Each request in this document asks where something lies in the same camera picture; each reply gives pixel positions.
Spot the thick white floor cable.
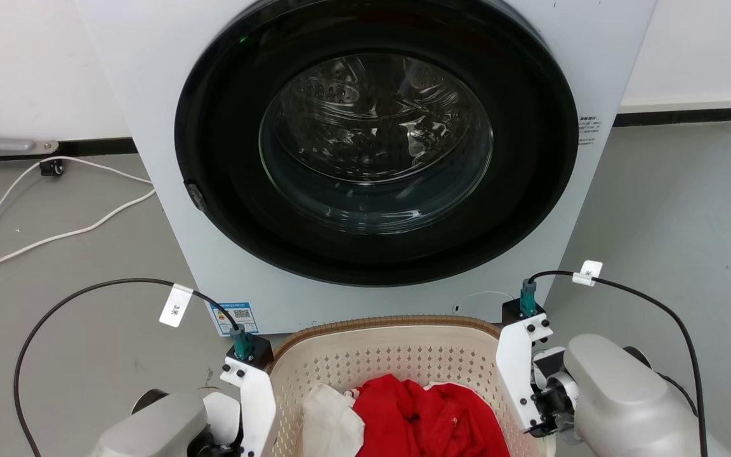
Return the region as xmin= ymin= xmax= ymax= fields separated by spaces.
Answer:
xmin=0 ymin=189 xmax=157 ymax=279

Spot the round white filter cover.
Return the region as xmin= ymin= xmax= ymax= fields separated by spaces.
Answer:
xmin=452 ymin=291 xmax=516 ymax=318

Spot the white front-load washing machine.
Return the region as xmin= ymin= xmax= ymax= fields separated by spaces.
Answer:
xmin=76 ymin=0 xmax=658 ymax=336

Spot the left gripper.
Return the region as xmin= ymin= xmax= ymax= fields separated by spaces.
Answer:
xmin=203 ymin=391 xmax=246 ymax=457

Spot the blue energy label sticker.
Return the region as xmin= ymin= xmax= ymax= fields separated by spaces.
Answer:
xmin=209 ymin=302 xmax=260 ymax=337

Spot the beige perforated laundry basket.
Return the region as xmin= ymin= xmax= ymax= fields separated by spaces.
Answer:
xmin=266 ymin=315 xmax=557 ymax=457

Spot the white tag on cable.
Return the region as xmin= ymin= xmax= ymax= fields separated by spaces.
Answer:
xmin=572 ymin=260 xmax=603 ymax=287
xmin=159 ymin=284 xmax=194 ymax=328

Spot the round black glass washer door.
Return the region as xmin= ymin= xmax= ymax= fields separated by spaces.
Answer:
xmin=174 ymin=0 xmax=579 ymax=288

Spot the red garment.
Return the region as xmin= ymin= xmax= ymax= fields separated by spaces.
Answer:
xmin=352 ymin=374 xmax=512 ymax=457

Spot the white tag on right cable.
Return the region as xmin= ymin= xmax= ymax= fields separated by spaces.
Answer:
xmin=572 ymin=260 xmax=603 ymax=287

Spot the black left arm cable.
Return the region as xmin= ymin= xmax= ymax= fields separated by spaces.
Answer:
xmin=13 ymin=278 xmax=243 ymax=457

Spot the small printed text sticker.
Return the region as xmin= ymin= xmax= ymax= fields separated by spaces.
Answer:
xmin=577 ymin=114 xmax=603 ymax=147

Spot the white tag on left cable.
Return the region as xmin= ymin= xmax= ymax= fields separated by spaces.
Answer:
xmin=159 ymin=284 xmax=194 ymax=328

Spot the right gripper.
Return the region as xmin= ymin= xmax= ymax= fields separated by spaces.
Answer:
xmin=530 ymin=346 xmax=580 ymax=440

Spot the white cloth garment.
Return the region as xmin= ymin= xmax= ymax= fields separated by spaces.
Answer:
xmin=303 ymin=383 xmax=366 ymax=457

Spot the black door latch handle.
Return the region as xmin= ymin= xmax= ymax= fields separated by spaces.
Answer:
xmin=184 ymin=180 xmax=208 ymax=213

